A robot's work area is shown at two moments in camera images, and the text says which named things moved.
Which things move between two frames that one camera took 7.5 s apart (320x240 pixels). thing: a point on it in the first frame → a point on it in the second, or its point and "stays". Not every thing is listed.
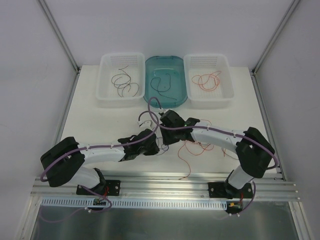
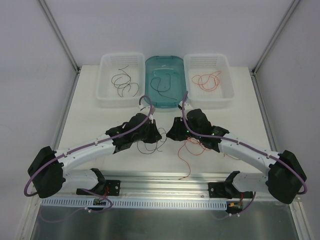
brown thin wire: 123,86 stays
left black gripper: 152,144 → 151,132
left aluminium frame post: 59,34 stays
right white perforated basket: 208,81 stays
